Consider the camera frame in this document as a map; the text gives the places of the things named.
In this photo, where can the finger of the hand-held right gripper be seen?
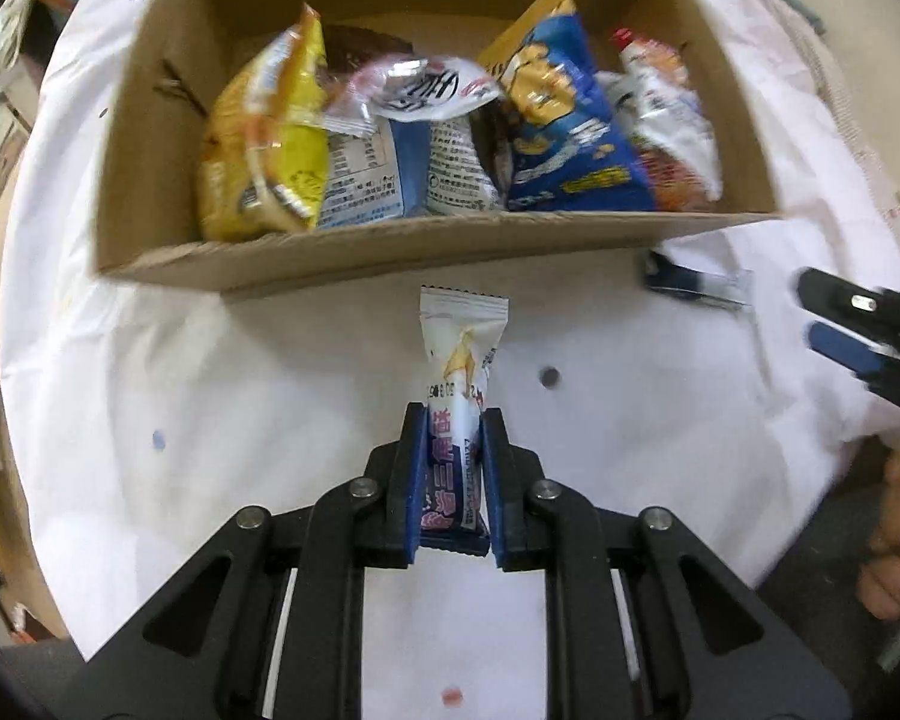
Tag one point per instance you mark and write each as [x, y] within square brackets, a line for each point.
[847, 300]
[840, 341]

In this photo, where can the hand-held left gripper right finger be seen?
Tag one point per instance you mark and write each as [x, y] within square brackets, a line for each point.
[493, 487]

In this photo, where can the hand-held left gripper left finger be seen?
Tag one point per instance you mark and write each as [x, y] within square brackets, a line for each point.
[414, 484]

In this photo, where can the purple and white snack bar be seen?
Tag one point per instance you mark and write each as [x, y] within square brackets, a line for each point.
[461, 360]

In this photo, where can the navy and white sachet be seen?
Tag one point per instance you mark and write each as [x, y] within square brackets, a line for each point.
[682, 281]

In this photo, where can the brown cardboard box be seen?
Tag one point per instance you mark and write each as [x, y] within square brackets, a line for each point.
[420, 247]

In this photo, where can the orange and silver chip bag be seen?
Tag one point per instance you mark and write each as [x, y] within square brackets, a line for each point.
[667, 142]

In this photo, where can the blue and white snack packet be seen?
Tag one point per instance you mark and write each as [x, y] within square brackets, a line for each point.
[375, 180]

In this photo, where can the blue and yellow snack bag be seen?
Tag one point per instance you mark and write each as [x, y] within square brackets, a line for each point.
[562, 127]

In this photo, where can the dark brown snack packet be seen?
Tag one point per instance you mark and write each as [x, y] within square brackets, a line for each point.
[499, 142]

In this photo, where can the yellow snack packet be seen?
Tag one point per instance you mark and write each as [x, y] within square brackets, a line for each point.
[270, 142]

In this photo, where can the round white snack packet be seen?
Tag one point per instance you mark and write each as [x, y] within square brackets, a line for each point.
[420, 90]

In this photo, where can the brown and white snack bar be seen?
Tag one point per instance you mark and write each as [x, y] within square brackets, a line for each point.
[360, 45]

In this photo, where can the person's right hand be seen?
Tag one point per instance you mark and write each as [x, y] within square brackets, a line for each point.
[896, 555]

